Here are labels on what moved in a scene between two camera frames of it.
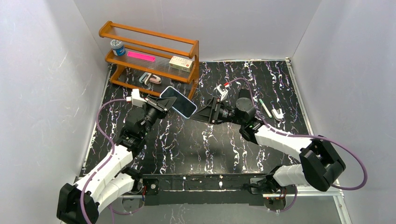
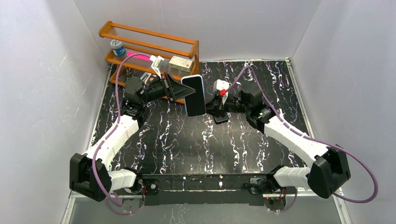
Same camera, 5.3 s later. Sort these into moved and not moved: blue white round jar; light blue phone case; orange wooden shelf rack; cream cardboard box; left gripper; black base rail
Moved: light blue phone case; left gripper
Not moved: orange wooden shelf rack; blue white round jar; cream cardboard box; black base rail
